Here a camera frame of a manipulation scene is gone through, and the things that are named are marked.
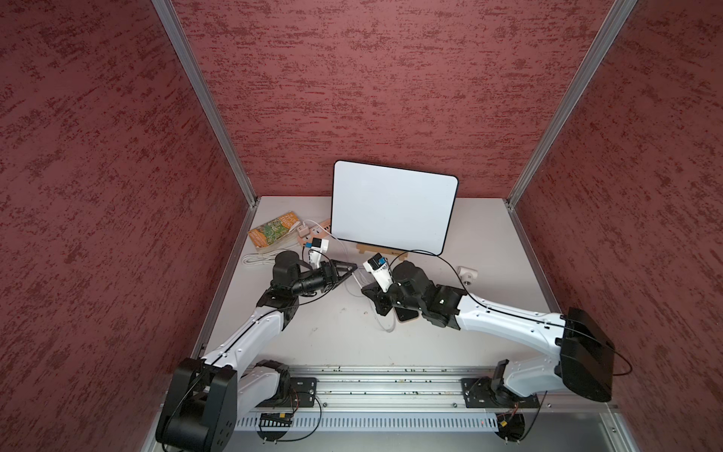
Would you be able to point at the pink power strip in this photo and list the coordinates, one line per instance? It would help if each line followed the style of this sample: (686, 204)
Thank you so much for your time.
(321, 229)

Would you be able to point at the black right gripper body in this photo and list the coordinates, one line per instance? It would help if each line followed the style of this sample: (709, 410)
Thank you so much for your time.
(399, 298)

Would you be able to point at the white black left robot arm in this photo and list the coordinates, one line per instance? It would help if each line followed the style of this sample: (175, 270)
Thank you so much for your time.
(207, 395)

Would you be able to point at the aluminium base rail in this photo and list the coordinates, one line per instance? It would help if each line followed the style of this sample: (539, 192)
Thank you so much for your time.
(425, 389)

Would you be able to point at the wooden board stand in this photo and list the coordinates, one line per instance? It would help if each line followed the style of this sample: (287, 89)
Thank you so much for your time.
(391, 253)

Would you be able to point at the small white tape roll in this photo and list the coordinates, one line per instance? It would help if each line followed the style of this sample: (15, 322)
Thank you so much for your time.
(467, 275)

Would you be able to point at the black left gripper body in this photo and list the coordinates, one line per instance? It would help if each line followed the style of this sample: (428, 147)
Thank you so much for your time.
(318, 280)

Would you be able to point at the aluminium right corner post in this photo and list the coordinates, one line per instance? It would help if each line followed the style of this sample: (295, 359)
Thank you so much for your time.
(601, 44)

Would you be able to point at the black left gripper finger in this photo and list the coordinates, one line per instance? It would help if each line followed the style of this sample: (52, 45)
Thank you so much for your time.
(343, 266)
(340, 277)

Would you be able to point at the orange paperback book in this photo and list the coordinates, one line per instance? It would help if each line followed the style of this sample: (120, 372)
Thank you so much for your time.
(272, 233)

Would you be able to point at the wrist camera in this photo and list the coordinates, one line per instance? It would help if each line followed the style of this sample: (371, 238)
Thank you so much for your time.
(378, 267)
(317, 249)

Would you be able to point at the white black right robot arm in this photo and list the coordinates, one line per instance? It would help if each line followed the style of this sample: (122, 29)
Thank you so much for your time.
(573, 351)

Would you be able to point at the black phone pink case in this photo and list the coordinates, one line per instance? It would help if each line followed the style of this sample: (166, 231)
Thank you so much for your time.
(405, 315)

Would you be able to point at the aluminium left corner post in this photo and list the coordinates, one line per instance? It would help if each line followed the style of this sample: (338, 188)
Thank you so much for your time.
(174, 30)

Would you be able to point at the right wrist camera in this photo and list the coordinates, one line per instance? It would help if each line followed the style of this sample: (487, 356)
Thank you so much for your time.
(378, 267)

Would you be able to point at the aluminium corner post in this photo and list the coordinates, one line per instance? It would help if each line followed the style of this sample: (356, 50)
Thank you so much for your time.
(174, 30)
(601, 44)

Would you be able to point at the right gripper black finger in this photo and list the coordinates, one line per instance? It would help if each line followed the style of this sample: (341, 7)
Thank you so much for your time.
(373, 292)
(383, 307)

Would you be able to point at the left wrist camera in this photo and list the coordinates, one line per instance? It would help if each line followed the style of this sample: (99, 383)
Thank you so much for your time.
(317, 249)

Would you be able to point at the white board black frame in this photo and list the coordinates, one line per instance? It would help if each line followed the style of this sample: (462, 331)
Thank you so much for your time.
(392, 208)

